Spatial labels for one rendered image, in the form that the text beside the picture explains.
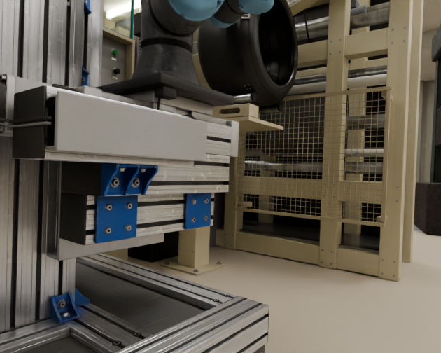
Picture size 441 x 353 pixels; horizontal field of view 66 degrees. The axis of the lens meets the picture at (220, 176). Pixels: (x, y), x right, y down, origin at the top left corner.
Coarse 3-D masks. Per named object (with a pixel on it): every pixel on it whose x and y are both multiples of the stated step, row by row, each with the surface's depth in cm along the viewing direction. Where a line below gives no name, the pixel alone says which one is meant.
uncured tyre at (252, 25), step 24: (240, 24) 147; (264, 24) 194; (288, 24) 180; (216, 48) 154; (240, 48) 148; (264, 48) 202; (288, 48) 194; (216, 72) 160; (240, 72) 154; (264, 72) 157; (288, 72) 193; (264, 96) 164
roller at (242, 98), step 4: (252, 92) 158; (236, 96) 162; (240, 96) 161; (244, 96) 160; (248, 96) 158; (252, 96) 157; (256, 96) 160; (236, 100) 163; (240, 100) 161; (244, 100) 160; (248, 100) 159; (252, 100) 158
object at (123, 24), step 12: (108, 0) 180; (120, 0) 186; (132, 0) 192; (108, 12) 180; (120, 12) 186; (132, 12) 192; (108, 24) 180; (120, 24) 187; (132, 24) 192; (132, 36) 193
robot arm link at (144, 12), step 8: (144, 0) 72; (144, 8) 72; (144, 16) 72; (152, 16) 69; (144, 24) 72; (152, 24) 70; (160, 24) 68; (144, 32) 72; (152, 32) 71; (160, 32) 70; (168, 32) 70; (192, 32) 72; (184, 40) 72; (192, 40) 76
